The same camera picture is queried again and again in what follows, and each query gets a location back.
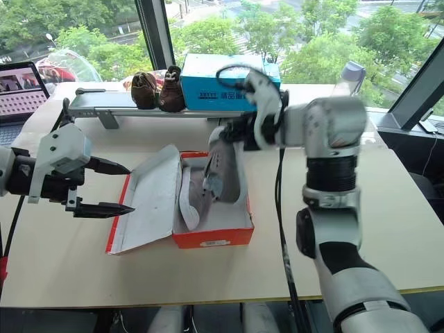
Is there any grey rounded robot leg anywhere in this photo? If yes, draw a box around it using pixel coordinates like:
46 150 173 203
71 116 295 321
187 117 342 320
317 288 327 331
148 304 185 333
241 300 282 333

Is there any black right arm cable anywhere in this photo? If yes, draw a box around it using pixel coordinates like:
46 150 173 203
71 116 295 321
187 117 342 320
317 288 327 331
216 64 308 333

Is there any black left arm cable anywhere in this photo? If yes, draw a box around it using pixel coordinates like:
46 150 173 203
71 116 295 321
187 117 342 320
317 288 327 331
0 99 76 259

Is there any orange shoebox with hinged lid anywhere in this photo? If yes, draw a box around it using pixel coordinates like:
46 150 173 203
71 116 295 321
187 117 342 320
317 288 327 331
105 144 256 256

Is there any black window pillar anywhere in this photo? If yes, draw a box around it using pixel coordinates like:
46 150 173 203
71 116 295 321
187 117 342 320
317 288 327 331
134 0 176 76

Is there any dark brown laced boot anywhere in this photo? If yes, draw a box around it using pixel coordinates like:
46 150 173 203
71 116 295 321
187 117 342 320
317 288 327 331
158 65 187 113

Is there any smartphone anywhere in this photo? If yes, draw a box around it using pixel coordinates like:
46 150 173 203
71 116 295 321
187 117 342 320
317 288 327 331
418 119 440 135

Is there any brown suede shoe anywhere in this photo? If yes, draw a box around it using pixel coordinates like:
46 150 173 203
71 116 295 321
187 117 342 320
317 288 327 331
131 71 161 110

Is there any grey sneaker with white sole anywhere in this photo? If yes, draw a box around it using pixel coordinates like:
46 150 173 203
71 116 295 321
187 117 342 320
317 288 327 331
202 125 249 206
178 166 218 232

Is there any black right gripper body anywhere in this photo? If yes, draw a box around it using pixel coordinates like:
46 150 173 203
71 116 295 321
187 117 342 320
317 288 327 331
227 117 262 152

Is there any black slanted window frame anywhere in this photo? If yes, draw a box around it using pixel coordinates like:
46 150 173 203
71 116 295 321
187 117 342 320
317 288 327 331
377 44 444 140

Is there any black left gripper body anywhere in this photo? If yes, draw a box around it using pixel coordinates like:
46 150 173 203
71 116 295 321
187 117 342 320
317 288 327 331
36 156 102 213

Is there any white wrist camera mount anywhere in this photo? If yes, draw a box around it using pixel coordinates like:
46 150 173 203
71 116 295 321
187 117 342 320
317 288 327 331
28 123 93 204
241 70 291 151

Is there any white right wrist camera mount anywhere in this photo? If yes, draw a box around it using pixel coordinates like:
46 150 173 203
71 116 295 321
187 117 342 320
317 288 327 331
241 70 291 151

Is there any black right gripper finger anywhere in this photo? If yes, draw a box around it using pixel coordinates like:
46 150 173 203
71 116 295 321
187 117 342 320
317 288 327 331
216 123 241 144

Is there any lavender lidded bottle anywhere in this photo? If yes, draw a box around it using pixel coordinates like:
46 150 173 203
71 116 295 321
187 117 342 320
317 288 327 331
332 60 367 99

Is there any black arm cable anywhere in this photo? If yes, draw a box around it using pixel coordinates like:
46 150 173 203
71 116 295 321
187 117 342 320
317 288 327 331
216 64 308 333
0 99 76 259

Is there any laptop computer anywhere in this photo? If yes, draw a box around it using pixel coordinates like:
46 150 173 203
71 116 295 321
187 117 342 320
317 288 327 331
0 61 51 147

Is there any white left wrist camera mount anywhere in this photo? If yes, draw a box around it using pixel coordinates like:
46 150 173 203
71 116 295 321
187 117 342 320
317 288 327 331
28 123 93 204

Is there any grey metal rail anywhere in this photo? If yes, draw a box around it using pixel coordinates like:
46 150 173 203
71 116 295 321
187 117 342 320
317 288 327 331
67 87 291 130

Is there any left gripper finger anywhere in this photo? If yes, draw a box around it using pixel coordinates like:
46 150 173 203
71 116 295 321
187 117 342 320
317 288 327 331
72 196 136 219
89 155 133 176

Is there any clear plastic bag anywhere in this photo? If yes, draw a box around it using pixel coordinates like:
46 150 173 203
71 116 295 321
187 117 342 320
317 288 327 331
35 48 103 85

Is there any white charging cable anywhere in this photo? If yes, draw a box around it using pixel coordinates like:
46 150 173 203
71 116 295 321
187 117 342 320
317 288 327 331
420 130 438 176

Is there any red clamp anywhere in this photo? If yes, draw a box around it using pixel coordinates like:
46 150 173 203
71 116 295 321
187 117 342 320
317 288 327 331
0 255 9 289

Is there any blue shoebox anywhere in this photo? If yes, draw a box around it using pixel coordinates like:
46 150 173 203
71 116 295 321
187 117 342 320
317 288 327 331
180 53 282 112

